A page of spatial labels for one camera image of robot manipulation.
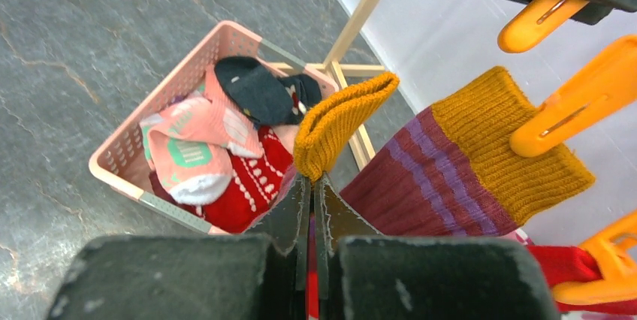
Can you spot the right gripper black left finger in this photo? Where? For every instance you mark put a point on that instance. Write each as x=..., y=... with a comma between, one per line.
x=259, y=274

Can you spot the pink green patterned sock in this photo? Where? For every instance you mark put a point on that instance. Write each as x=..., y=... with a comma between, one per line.
x=188, y=143

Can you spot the red white patterned Christmas sock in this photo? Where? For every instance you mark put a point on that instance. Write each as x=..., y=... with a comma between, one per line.
x=252, y=188

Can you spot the black sock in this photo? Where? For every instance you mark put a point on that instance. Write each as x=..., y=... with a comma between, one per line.
x=262, y=96

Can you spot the plain red sock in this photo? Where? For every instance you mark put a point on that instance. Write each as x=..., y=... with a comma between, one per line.
x=571, y=264

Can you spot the pink perforated plastic basket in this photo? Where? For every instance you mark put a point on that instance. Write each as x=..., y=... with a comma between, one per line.
x=120, y=161

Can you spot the orange plastic clothes peg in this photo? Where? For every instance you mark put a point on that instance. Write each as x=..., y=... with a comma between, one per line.
x=606, y=84

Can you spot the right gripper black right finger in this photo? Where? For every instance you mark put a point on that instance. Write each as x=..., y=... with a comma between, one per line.
x=365, y=275

